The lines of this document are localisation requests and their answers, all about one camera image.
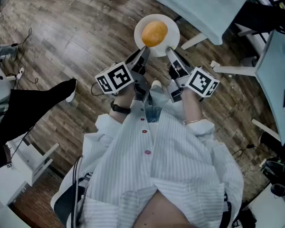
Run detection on striped white shirt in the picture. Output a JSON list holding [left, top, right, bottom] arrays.
[[50, 98, 245, 228]]

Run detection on person's legs in jeans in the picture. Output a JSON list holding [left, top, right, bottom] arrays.
[[144, 86, 171, 124]]

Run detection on grey desk with white legs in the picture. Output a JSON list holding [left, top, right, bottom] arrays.
[[210, 29, 285, 146]]

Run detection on black wristband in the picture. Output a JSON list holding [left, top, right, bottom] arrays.
[[110, 100, 132, 115]]

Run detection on person's left forearm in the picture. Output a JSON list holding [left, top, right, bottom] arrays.
[[108, 86, 136, 124]]

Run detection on white desk frame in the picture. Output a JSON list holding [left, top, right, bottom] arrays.
[[0, 136, 60, 228]]

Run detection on thin gold bracelet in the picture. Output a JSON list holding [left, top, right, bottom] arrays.
[[183, 116, 204, 126]]

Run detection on grey garment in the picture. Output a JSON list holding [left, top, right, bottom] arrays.
[[0, 44, 19, 62]]

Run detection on white power strip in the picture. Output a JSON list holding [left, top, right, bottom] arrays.
[[15, 67, 25, 80]]

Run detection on white plate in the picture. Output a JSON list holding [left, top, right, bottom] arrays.
[[133, 13, 181, 58]]

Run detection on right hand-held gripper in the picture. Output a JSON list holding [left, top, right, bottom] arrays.
[[165, 47, 221, 104]]

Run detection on black equipment pile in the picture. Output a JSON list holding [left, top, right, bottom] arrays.
[[260, 157, 285, 199]]

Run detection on black cable bundle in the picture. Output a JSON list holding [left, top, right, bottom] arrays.
[[70, 155, 85, 228]]

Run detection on person's right forearm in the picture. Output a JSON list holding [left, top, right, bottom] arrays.
[[181, 89, 205, 126]]

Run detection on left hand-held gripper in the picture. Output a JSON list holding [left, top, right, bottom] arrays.
[[94, 46, 151, 102]]

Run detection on orange bread bun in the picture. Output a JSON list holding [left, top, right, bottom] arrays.
[[141, 20, 169, 48]]

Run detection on black office chair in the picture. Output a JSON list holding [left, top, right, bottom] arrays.
[[233, 0, 285, 36]]

